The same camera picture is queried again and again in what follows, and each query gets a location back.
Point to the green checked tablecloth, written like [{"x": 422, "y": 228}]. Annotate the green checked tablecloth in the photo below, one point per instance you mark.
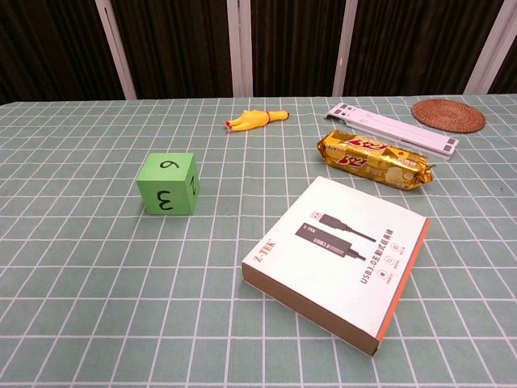
[{"x": 121, "y": 283}]

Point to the white-framed dark folding screen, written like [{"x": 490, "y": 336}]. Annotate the white-framed dark folding screen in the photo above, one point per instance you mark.
[{"x": 258, "y": 44}]

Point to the white folding laptop stand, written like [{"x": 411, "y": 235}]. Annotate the white folding laptop stand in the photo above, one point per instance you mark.
[{"x": 393, "y": 130}]

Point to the green numbered cube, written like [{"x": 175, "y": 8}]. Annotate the green numbered cube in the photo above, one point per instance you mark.
[{"x": 167, "y": 186}]

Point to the gold foil biscuit pack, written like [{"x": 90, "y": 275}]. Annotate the gold foil biscuit pack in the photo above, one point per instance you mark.
[{"x": 373, "y": 159}]

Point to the yellow rubber chicken toy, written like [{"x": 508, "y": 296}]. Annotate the yellow rubber chicken toy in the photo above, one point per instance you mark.
[{"x": 253, "y": 119}]

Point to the round woven rattan coaster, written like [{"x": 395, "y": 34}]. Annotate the round woven rattan coaster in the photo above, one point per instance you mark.
[{"x": 448, "y": 115}]

